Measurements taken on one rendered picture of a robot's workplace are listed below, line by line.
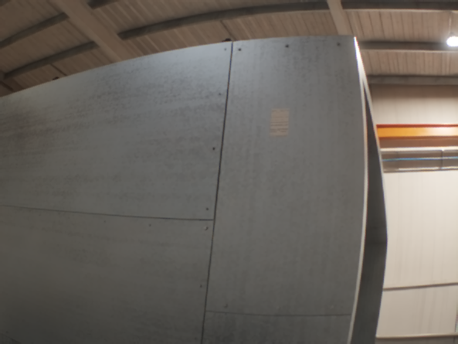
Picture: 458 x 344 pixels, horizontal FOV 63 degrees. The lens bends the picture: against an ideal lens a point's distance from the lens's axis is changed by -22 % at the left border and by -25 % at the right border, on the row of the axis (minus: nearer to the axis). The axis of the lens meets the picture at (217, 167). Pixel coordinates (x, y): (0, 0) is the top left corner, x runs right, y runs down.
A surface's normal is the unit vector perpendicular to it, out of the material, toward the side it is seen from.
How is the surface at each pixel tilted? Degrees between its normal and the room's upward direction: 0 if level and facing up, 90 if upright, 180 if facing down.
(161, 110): 90
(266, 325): 90
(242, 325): 90
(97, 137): 90
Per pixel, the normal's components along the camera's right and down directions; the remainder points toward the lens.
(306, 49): -0.40, -0.31
